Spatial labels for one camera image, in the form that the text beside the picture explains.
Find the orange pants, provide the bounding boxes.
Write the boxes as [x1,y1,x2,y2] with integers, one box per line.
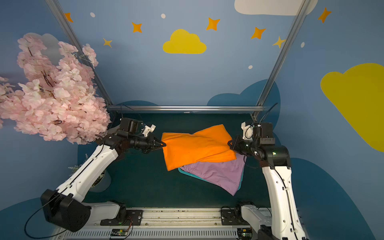
[162,125,237,171]

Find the purple pants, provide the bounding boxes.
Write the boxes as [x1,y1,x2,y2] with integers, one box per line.
[180,154,247,196]

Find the turquoise plastic basket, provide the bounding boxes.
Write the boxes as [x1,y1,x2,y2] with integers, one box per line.
[178,168,244,190]

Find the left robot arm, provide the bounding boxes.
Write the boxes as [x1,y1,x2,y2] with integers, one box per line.
[41,118,166,232]

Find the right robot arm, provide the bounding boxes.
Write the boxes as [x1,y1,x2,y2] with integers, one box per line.
[228,123,308,240]

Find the small green potted plant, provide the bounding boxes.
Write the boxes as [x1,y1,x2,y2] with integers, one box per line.
[68,153,112,193]

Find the right green circuit board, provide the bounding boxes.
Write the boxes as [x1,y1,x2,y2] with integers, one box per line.
[237,228,253,240]

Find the green circuit board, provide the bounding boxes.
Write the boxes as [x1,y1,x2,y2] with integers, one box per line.
[237,228,253,240]
[110,229,130,239]

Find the left green circuit board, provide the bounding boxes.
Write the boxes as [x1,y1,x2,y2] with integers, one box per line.
[110,229,130,239]

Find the pink cherry blossom tree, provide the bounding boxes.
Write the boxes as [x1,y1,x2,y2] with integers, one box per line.
[1,34,111,145]

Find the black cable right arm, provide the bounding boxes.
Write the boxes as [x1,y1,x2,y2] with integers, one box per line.
[258,102,279,124]

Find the aluminium frame back bar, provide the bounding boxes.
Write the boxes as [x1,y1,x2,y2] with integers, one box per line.
[107,105,264,113]

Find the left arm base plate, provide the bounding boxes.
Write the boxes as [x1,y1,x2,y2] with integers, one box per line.
[100,209,144,226]

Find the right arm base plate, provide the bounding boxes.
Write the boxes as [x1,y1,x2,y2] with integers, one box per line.
[220,207,249,226]

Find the aluminium front rail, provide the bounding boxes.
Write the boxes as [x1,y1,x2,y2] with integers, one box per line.
[53,205,271,240]

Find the aluminium frame right post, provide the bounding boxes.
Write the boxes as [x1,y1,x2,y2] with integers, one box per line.
[251,0,317,121]

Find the aluminium frame post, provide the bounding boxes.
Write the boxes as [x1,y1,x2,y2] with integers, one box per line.
[44,0,116,116]
[251,0,317,121]

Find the aluminium frame left post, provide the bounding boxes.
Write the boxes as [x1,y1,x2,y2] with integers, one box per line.
[44,0,116,116]

